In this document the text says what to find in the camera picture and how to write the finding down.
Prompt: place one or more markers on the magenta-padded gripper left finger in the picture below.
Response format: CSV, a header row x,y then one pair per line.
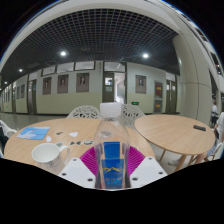
x,y
78,171

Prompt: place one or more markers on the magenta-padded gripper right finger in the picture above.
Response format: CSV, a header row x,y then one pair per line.
x,y
146,170

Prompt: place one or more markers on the clear plastic bottle blue label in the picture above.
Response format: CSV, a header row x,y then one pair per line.
x,y
111,146

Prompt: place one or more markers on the row of small dark cards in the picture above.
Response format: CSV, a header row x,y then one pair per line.
x,y
80,143

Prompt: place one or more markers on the white ceramic mug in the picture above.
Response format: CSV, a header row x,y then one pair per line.
x,y
48,156

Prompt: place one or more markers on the small white paper scrap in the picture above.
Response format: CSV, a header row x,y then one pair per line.
x,y
48,139

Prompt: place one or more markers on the round wooden table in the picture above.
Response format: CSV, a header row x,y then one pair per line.
x,y
173,131

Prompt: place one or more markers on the light blue paper booklet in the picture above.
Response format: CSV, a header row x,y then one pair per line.
x,y
33,132

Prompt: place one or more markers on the black phone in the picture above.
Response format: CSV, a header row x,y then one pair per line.
x,y
199,127

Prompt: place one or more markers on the green exit sign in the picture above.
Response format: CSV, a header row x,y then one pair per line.
x,y
135,103

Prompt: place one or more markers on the red notice boards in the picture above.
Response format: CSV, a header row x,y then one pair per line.
x,y
158,96

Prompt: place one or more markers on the dark double door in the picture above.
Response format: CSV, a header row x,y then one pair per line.
x,y
171,96

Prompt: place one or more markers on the black bag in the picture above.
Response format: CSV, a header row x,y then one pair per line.
x,y
2,138

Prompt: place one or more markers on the person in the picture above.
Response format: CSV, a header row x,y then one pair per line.
x,y
220,128
214,111

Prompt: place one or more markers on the dark wooden door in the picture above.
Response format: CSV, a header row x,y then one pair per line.
x,y
32,97

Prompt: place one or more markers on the dark-framed open doorway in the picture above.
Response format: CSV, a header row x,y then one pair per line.
x,y
114,87

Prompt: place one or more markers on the group of round ceiling lights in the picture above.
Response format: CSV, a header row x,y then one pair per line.
x,y
63,53

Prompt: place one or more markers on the group of framed wall portraits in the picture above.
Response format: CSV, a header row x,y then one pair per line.
x,y
82,82

